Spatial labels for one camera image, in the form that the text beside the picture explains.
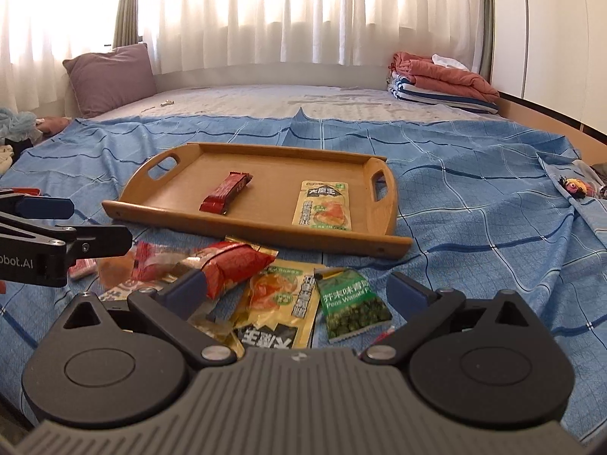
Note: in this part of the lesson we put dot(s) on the teal cloth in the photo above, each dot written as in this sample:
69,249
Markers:
19,123

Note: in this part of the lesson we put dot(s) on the grey quilted mattress pad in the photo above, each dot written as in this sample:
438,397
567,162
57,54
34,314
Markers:
284,99

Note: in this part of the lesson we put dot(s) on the olive curtain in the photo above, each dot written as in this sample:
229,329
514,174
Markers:
484,19
125,4

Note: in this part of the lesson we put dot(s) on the dark red snack bar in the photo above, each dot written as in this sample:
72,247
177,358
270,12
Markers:
225,193

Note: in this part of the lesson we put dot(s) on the stack of folded clothes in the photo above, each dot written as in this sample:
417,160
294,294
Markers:
450,78

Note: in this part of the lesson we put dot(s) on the green peas snack packet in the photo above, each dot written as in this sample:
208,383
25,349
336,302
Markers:
353,310

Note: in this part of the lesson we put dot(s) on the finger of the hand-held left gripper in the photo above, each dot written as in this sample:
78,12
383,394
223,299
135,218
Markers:
45,207
102,240

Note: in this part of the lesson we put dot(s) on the folded striped blanket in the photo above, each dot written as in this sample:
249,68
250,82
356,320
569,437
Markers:
427,95

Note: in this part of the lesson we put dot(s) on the wooden tray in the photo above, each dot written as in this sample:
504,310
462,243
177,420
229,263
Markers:
275,185

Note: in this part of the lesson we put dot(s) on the yellow green snack packet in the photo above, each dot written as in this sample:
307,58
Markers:
322,208

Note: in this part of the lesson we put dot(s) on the blue checked bedsheet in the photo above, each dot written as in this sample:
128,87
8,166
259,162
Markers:
474,227

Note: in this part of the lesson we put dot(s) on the white cloth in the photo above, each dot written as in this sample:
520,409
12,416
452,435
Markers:
448,60

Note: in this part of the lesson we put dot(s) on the white printed snack packet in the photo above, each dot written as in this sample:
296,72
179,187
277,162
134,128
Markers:
128,289

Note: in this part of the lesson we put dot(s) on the yellow orange snack packet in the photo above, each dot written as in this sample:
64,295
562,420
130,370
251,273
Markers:
275,294

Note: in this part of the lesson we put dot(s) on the small red snack packet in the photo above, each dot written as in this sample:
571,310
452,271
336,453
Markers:
83,268

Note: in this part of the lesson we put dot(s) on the pink cloth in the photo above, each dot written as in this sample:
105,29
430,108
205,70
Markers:
52,124

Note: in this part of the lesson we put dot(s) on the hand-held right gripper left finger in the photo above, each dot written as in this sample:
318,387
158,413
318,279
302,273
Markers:
182,290

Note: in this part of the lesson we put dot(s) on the orange translucent snack packet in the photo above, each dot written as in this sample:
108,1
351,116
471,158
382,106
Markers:
114,272

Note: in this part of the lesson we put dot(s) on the pink cake snack packet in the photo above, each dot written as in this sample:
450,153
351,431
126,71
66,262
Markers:
147,260

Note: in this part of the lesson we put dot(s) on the colourful small toy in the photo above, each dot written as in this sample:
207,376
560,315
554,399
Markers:
576,185

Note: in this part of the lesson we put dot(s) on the golden clear snack packet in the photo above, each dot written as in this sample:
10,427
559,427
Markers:
216,329

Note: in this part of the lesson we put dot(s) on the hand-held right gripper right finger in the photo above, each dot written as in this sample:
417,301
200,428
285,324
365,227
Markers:
407,294

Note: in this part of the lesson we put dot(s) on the white sheer curtain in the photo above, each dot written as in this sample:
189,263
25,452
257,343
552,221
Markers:
284,9

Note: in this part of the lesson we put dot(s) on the white wardrobe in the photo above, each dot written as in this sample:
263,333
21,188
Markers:
545,33

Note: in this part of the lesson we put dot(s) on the wooden bed frame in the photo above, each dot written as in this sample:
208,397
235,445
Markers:
545,113

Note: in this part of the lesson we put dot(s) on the purple pillow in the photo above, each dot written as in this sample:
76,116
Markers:
109,80

